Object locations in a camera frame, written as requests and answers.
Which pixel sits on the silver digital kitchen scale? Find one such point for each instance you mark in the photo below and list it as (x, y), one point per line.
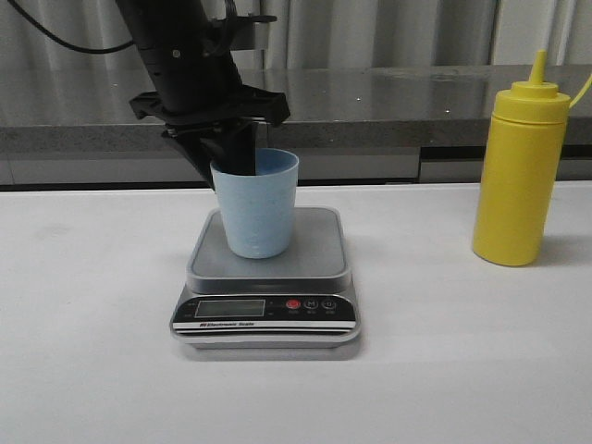
(302, 298)

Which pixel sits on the grey stone counter ledge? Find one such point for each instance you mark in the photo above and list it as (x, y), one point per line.
(80, 110)

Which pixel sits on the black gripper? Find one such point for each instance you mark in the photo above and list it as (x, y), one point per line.
(235, 152)

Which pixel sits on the light blue plastic cup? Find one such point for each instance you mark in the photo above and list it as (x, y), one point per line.
(258, 211)

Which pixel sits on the yellow squeeze bottle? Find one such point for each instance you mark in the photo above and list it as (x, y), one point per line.
(526, 133)

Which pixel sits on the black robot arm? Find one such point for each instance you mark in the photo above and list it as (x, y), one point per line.
(188, 55)

